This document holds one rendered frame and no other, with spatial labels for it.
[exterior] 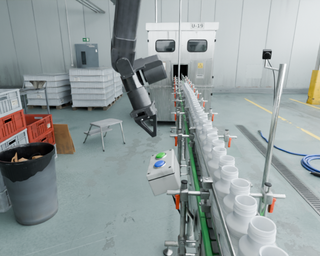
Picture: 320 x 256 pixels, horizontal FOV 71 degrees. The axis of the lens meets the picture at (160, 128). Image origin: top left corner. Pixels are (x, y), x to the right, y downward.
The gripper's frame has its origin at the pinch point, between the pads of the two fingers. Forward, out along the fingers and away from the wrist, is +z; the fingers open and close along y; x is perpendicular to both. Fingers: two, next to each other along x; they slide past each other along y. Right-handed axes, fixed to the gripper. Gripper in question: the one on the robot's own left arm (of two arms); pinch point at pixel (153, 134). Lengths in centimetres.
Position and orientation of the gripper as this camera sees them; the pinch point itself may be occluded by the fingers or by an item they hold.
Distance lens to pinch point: 68.6
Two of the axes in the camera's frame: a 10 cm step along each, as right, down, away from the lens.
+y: 0.6, -2.9, 9.5
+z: 3.5, 9.0, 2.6
